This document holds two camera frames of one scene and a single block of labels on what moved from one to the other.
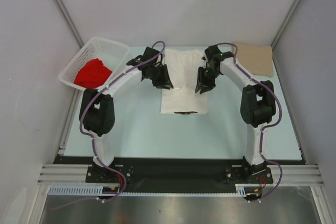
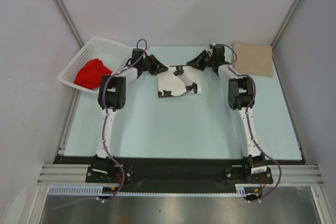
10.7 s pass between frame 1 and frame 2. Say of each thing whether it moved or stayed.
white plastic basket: stayed
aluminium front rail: stayed
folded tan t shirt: stayed
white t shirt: moved
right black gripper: moved
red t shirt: stayed
